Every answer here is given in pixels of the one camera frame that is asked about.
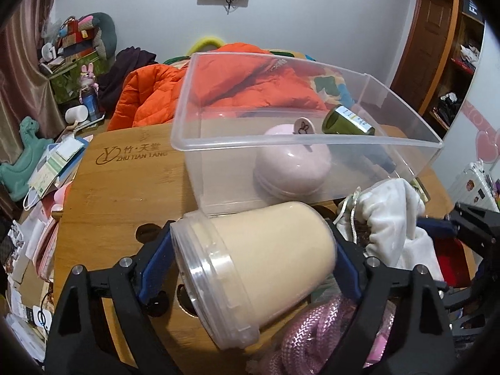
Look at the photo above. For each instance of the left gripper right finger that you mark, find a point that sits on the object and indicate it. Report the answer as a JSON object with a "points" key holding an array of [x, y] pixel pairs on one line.
{"points": [[420, 340]]}

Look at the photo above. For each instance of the green glass bottle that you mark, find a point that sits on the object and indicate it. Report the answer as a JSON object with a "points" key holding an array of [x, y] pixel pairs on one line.
{"points": [[342, 121]]}

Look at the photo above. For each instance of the teal rocking horse toy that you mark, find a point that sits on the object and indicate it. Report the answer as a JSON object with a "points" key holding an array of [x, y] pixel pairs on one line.
{"points": [[14, 177]]}

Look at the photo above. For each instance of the pink bunny figurine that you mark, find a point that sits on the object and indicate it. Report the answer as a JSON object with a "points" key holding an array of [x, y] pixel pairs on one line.
{"points": [[88, 92]]}

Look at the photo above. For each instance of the cream plastic jar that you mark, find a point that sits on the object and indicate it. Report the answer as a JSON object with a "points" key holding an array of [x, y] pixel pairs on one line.
{"points": [[244, 270]]}

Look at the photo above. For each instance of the stack of papers and books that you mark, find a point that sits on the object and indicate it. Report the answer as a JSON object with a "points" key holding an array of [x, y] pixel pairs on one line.
{"points": [[55, 168]]}

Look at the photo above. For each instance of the colourful patchwork blanket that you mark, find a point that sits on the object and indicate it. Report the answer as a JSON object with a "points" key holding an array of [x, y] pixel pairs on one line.
{"points": [[328, 83]]}

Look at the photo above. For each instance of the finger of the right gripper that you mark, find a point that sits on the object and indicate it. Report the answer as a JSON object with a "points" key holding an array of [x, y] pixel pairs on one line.
{"points": [[475, 232], [478, 214]]}

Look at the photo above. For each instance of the white drawstring pouch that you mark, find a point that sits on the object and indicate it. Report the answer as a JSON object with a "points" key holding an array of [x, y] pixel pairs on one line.
{"points": [[390, 209]]}

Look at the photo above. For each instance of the dark purple garment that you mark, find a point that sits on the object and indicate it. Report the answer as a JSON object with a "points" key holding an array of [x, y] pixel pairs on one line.
{"points": [[111, 83]]}

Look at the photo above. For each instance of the orange down jacket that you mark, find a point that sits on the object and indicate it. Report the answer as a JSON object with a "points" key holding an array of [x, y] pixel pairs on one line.
{"points": [[234, 77]]}

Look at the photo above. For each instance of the wooden shelf cabinet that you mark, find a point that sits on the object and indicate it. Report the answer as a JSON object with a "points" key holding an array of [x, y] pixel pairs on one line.
{"points": [[439, 59]]}

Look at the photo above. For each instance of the white cup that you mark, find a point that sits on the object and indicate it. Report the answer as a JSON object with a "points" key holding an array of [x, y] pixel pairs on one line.
{"points": [[76, 115]]}

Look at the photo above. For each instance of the yellow curved pillow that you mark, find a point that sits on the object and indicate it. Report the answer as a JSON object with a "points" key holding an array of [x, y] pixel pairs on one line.
{"points": [[205, 44]]}

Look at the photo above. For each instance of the clear plastic storage bin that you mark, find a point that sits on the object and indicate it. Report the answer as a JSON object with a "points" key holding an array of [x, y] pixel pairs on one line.
{"points": [[220, 148]]}

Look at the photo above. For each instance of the pink round box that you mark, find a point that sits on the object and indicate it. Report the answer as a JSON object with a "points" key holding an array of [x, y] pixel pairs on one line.
{"points": [[293, 172]]}

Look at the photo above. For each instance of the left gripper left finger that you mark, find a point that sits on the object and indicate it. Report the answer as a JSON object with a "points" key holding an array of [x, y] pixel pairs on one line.
{"points": [[80, 341]]}

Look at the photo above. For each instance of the green storage box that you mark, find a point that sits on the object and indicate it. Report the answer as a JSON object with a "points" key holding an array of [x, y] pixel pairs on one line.
{"points": [[65, 83]]}

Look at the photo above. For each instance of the pink striped curtain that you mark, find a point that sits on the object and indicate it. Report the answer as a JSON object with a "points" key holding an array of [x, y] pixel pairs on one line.
{"points": [[25, 91]]}

